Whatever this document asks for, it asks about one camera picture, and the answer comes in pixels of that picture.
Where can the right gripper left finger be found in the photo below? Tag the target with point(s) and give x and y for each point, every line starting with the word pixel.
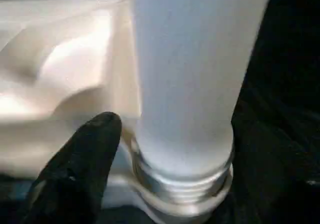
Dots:
pixel 75 169

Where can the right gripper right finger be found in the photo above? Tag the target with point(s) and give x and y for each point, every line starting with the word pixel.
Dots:
pixel 280 184

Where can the white plastic table top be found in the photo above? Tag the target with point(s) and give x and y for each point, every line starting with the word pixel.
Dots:
pixel 62 71

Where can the white plastic table leg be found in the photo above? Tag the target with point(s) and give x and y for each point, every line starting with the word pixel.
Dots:
pixel 190 71

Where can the black mat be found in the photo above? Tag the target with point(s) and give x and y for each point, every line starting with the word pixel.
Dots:
pixel 287 59

